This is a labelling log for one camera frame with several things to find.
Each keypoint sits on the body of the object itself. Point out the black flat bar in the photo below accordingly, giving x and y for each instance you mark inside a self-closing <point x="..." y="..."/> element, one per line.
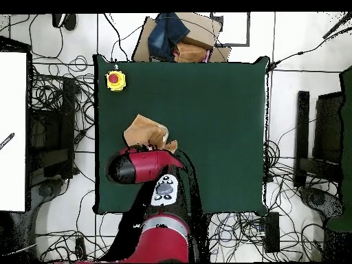
<point x="302" y="137"/>

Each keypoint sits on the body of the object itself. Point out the blue denim jeans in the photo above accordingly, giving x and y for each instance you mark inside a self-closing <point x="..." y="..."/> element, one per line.
<point x="165" y="33"/>

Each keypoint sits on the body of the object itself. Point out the black square metal frame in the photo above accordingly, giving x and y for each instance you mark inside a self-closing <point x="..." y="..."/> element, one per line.
<point x="233" y="44"/>

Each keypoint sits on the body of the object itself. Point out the black pedestal foot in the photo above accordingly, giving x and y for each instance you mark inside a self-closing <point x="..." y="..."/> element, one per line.
<point x="319" y="199"/>
<point x="46" y="189"/>

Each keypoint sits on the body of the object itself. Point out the black box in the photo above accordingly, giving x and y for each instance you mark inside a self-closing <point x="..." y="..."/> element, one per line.
<point x="328" y="123"/>

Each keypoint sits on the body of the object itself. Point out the white desk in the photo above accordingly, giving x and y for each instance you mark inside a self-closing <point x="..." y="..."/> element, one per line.
<point x="12" y="110"/>

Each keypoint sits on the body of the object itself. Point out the black rod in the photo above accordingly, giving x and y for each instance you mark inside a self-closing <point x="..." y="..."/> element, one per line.
<point x="337" y="26"/>

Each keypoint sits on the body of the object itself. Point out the dark green table cloth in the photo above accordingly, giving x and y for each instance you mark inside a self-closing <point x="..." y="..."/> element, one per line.
<point x="220" y="123"/>

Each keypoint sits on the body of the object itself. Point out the yellow emergency stop button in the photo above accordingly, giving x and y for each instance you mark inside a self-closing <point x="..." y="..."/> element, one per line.
<point x="115" y="80"/>

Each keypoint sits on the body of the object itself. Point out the black power strip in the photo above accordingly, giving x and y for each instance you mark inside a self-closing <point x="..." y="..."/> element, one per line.
<point x="272" y="231"/>

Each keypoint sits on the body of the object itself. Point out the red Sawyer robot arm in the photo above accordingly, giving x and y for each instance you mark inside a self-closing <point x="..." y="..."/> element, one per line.
<point x="148" y="165"/>

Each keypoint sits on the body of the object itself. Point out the person's foot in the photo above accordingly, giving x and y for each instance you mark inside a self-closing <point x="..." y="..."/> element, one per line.
<point x="57" y="19"/>
<point x="71" y="22"/>

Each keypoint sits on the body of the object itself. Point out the brown cardboard box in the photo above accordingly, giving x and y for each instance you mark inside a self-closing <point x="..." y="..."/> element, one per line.
<point x="200" y="30"/>

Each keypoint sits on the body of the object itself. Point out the black equipment case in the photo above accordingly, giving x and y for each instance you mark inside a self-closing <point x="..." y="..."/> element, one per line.
<point x="52" y="123"/>

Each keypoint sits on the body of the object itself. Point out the green cloth on side table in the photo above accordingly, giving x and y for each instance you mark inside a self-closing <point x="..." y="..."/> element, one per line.
<point x="347" y="137"/>

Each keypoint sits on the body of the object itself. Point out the tan terry towel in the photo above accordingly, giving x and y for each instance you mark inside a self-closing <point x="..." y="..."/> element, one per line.
<point x="143" y="129"/>

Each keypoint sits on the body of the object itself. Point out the folded tan towel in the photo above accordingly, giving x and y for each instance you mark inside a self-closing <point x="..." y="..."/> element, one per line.
<point x="189" y="52"/>

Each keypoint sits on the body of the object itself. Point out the black power adapter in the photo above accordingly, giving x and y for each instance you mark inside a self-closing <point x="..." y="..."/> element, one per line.
<point x="80" y="249"/>

